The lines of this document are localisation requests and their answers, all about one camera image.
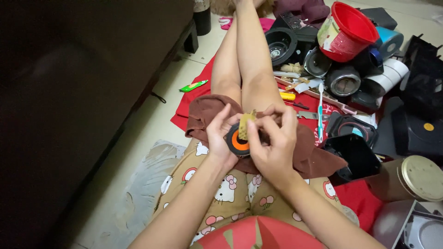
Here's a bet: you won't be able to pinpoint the white cylinder speaker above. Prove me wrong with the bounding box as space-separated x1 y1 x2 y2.
361 58 410 98

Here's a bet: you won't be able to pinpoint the pink slipper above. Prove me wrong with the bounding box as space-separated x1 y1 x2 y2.
218 16 276 34

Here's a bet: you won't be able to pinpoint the dark brown sofa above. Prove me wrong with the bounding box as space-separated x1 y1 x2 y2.
0 0 200 249

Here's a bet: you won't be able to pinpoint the person's left hand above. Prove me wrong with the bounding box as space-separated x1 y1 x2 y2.
207 103 243 169

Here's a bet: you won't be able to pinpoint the brown tin with gold lid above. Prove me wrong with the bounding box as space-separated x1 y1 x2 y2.
366 154 443 203

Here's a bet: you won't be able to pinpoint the brown cloth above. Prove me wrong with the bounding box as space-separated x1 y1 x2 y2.
185 94 349 180

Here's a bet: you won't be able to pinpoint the chrome round speaker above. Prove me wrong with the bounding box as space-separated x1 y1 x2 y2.
325 65 362 98

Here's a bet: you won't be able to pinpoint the black case with red ring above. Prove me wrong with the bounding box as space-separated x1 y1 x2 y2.
325 111 379 148

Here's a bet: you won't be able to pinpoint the black electronic panel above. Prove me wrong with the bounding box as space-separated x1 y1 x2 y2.
271 11 320 43

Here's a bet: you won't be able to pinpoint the blue round speaker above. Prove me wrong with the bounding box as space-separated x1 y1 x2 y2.
373 26 405 60

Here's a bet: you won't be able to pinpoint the person's right hand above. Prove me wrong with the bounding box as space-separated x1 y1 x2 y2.
247 104 299 184

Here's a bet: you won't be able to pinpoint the black thin screwdriver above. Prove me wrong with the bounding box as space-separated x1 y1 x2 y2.
284 101 311 111

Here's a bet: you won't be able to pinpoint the silver speaker driver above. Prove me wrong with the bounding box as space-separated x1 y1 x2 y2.
303 46 333 79

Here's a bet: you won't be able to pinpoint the person's legs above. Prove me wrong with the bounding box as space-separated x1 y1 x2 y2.
210 0 288 113

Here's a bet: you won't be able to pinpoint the black plastic frame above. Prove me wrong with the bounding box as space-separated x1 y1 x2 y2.
400 33 443 120

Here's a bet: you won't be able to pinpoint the white teal toothbrush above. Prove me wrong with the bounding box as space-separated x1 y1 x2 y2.
317 83 325 144

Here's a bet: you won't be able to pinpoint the black cylinder bottle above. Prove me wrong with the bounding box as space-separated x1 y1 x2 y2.
192 0 212 36

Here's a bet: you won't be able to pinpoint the black speaker with yellow dot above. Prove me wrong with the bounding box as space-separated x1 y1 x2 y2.
372 97 443 167

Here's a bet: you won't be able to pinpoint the metal blade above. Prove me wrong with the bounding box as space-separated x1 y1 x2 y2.
296 111 330 122

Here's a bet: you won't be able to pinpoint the beige cartoon print shorts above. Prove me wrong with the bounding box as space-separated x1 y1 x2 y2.
152 138 360 247

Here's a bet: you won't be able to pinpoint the yellow sponge piece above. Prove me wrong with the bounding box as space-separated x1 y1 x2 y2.
238 110 257 141

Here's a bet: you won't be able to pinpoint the black open plastic housing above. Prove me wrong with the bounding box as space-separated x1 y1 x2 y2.
323 133 382 187

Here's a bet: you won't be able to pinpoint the black speaker cone housing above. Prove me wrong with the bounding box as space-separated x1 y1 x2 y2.
264 27 299 67

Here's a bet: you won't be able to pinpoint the small speaker with orange ring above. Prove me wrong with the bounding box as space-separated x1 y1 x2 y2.
224 122 252 159

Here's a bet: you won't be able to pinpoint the red shirt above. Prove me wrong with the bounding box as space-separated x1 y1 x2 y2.
189 215 329 249

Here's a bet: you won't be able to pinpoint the maroon cloth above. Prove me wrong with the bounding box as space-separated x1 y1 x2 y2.
273 0 331 24

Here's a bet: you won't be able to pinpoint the green tube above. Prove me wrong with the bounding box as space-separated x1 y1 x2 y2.
179 80 209 93

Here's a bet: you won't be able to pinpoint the red plastic bucket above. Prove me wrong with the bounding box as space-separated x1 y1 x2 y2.
317 1 380 63

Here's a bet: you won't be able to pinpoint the brown fluffy rug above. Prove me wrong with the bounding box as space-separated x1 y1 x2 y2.
210 0 275 18

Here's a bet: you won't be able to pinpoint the red floor cloth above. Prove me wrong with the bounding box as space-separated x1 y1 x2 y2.
170 53 385 236

